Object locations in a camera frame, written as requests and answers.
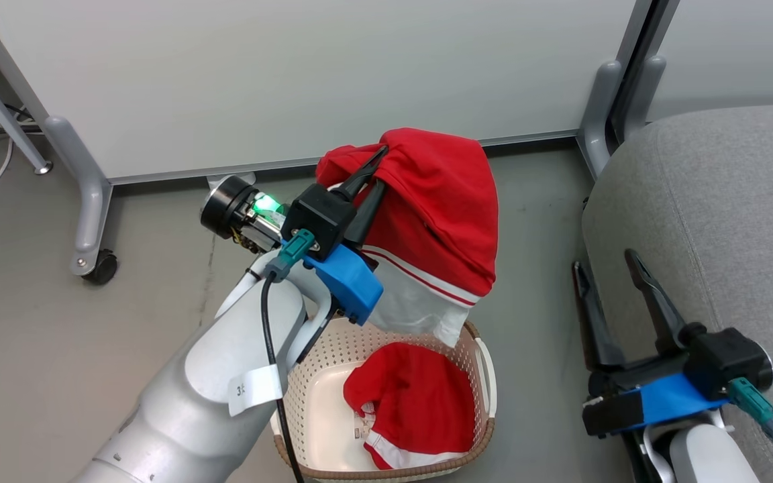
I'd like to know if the grey fabric sofa seat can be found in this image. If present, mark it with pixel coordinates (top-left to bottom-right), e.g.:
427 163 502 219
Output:
581 104 773 483

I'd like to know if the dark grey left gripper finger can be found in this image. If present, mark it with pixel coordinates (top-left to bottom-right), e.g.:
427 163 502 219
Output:
345 179 387 245
329 145 390 203

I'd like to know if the narrow white partition panel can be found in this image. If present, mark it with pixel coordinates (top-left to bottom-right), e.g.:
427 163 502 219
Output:
647 0 773 123

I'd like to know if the red white-trimmed garment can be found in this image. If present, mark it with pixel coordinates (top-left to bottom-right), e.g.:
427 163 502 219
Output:
315 127 500 348

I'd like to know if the teal right cable connector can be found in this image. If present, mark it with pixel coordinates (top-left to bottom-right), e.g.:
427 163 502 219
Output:
727 377 773 441

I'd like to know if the teal left cable connector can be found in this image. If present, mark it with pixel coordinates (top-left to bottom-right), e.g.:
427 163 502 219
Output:
264 228 317 282

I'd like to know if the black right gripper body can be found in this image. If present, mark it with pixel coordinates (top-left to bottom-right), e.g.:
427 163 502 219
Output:
588 323 773 403

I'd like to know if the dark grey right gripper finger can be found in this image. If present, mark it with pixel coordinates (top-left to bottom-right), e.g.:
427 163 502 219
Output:
624 249 690 357
572 261 626 372

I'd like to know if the grey partition foot with caster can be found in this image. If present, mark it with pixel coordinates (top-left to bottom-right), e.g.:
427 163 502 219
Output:
43 115 119 286

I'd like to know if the teal cable connector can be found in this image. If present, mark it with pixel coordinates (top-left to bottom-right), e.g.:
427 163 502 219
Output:
727 377 773 441
264 228 317 282

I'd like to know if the red white-striped garment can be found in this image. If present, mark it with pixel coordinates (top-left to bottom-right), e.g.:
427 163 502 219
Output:
343 342 477 470

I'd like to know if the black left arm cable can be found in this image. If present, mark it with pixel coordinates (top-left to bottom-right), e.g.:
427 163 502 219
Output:
260 271 305 483

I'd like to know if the grey curved partition foot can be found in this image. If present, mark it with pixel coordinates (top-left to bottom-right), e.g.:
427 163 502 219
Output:
575 60 624 181
618 55 668 143

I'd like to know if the cream perforated laundry basket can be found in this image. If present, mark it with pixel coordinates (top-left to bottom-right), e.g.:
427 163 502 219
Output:
269 315 498 482

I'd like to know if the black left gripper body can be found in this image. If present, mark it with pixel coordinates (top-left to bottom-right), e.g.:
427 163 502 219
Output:
200 174 359 262

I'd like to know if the large white partition panel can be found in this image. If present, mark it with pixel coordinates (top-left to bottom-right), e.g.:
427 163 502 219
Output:
0 0 656 186

